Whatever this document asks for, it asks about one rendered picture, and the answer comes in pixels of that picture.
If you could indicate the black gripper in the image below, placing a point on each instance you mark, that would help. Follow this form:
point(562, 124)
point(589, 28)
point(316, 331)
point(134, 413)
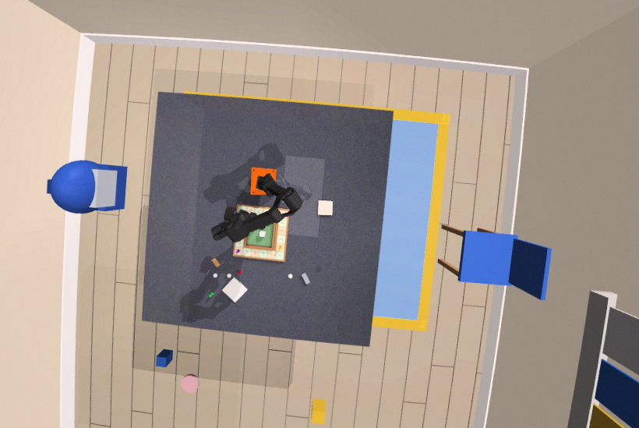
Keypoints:
point(230, 212)

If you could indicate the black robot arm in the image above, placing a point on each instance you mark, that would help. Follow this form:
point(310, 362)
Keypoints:
point(238, 228)

